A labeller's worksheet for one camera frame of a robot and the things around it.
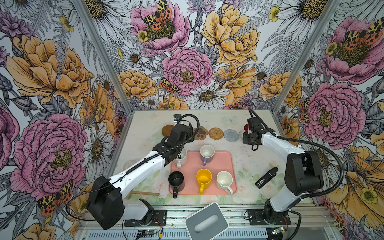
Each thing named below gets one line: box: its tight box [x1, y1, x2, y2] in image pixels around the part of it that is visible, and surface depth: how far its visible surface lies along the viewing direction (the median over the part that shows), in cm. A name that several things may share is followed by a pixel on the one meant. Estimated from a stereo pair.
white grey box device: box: [185, 202, 229, 240], surface depth 71 cm
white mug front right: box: [216, 170, 234, 195], surface depth 80 cm
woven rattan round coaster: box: [208, 127, 224, 140], surface depth 111 cm
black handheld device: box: [255, 166, 279, 189], surface depth 85 cm
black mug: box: [168, 171, 185, 199], surface depth 81 cm
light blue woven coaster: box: [223, 129, 239, 143], surface depth 110 cm
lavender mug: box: [199, 144, 215, 167], surface depth 92 cm
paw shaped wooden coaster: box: [193, 126, 209, 141], surface depth 110 cm
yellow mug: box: [196, 168, 213, 195], surface depth 81 cm
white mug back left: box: [173, 147, 188, 169], surface depth 87 cm
